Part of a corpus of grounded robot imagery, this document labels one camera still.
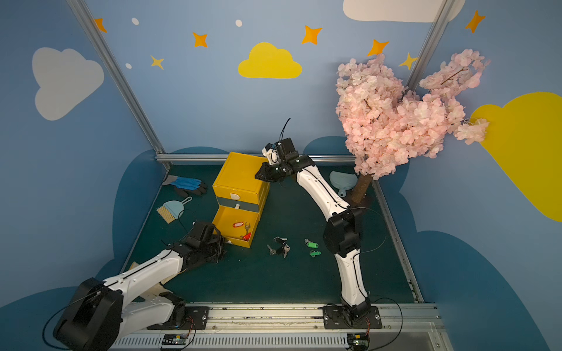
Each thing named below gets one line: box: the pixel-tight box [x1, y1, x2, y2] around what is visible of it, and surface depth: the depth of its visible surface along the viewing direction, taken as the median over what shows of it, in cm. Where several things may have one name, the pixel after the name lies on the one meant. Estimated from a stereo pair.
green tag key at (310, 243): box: [304, 238, 320, 249], surface depth 95 cm
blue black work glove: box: [161, 174, 208, 198], surface depth 112 cm
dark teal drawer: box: [216, 195, 260, 213], surface depth 92 cm
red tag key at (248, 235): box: [240, 223, 253, 242], surface depth 97 cm
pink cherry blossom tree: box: [335, 48, 490, 205], surface depth 67 cm
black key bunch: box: [267, 236, 291, 259], surface depth 93 cm
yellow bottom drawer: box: [211, 204, 260, 248], surface depth 99 cm
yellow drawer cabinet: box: [212, 152, 271, 240], surface depth 91 cm
